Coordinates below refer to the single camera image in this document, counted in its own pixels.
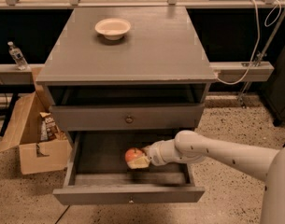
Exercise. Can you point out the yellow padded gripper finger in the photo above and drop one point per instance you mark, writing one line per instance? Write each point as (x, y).
(139, 162)

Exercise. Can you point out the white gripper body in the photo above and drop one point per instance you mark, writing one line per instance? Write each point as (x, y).
(153, 154)

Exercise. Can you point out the red apple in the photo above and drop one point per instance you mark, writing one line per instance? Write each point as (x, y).
(133, 153)

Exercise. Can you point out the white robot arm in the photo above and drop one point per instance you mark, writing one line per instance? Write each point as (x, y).
(190, 147)

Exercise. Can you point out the closed grey drawer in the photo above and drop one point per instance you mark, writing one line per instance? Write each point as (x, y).
(125, 117)

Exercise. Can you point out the open grey drawer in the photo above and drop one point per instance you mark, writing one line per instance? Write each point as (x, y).
(98, 174)

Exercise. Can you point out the grey drawer cabinet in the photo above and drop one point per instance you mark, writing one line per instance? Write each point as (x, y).
(160, 61)

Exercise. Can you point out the snack bag in box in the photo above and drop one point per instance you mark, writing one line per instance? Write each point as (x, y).
(49, 129)

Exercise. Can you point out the cardboard box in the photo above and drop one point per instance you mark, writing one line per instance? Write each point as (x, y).
(24, 131)

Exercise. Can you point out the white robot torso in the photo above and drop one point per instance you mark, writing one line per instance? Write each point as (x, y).
(273, 209)

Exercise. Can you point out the white bowl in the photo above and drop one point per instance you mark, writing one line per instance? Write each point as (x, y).
(113, 29)

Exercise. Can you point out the clear water bottle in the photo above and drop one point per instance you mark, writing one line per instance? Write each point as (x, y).
(17, 56)

